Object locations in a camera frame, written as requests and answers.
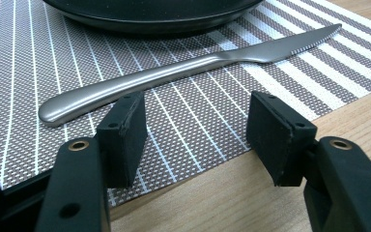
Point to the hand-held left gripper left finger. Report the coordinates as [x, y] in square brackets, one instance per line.
[83, 180]

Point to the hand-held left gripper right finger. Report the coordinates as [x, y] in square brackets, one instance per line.
[328, 174]

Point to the silver table knife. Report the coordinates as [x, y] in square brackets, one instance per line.
[161, 74]

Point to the striped woven placemat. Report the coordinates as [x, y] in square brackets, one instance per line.
[186, 106]

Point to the black plate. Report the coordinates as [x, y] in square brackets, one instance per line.
[148, 13]

